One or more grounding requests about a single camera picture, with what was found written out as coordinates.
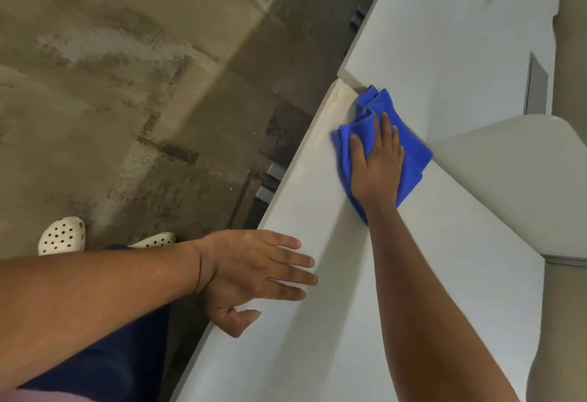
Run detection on person's right forearm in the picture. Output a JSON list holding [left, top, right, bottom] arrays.
[[364, 204, 522, 402]]

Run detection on dark blue trousers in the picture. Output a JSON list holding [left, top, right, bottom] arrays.
[[18, 244, 171, 402]]

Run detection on person's right hand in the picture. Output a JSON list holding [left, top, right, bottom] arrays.
[[348, 111, 405, 214]]

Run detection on blue microfiber cloth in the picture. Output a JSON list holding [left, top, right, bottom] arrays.
[[331, 85, 434, 226]]

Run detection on person's left forearm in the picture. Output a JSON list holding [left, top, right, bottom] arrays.
[[0, 239, 202, 392]]

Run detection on person's left hand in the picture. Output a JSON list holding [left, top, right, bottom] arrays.
[[194, 230, 319, 338]]

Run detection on white perforated clog shoe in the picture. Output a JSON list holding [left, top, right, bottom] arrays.
[[128, 231, 177, 249], [38, 216, 86, 256]]

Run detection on pink shirt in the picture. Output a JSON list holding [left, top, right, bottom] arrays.
[[0, 387, 94, 402]]

